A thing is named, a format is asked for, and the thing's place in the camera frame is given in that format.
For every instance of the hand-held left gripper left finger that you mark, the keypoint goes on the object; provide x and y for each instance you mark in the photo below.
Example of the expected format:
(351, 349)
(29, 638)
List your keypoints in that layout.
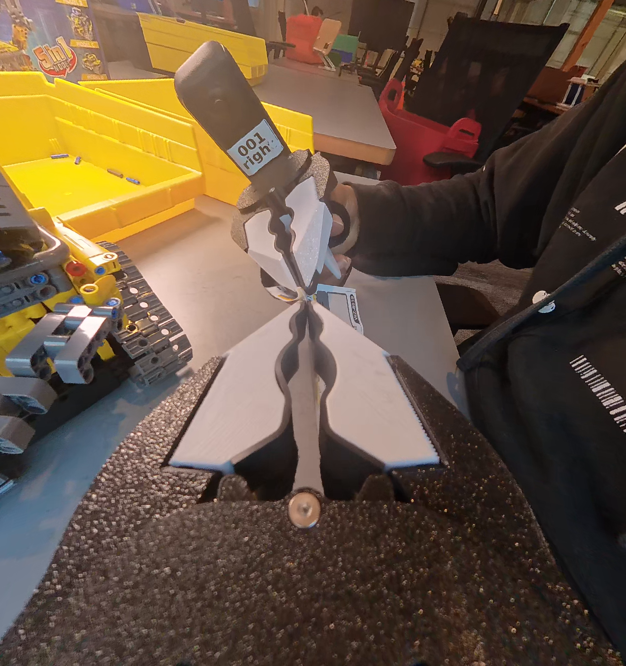
(240, 406)

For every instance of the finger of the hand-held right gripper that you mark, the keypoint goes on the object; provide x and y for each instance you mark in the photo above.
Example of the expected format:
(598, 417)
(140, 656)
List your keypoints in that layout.
(311, 234)
(266, 250)

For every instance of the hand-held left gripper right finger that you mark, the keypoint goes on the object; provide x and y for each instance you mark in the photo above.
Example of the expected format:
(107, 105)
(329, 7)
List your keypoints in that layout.
(380, 401)

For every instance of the yellow grey sticker sheet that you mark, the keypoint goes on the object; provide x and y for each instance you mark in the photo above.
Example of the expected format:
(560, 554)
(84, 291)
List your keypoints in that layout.
(308, 416)

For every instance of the yellow grey brick robot model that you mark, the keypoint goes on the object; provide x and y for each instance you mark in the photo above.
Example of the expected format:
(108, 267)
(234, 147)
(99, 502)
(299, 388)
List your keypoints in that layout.
(53, 312)

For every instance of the grey desk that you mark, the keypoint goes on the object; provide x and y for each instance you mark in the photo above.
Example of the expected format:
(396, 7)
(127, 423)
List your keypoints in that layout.
(198, 281)

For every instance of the person's right hand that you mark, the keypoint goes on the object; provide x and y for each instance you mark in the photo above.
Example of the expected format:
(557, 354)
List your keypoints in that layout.
(344, 213)

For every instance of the yellow plastic bin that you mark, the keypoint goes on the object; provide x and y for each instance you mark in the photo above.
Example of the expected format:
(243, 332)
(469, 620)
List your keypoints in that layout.
(204, 47)
(219, 114)
(84, 177)

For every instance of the colourful toy set box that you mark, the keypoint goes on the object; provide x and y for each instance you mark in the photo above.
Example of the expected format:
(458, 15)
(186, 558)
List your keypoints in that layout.
(42, 36)

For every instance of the black mesh chair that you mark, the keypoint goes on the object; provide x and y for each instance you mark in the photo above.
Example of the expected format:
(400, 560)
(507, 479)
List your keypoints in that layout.
(490, 73)

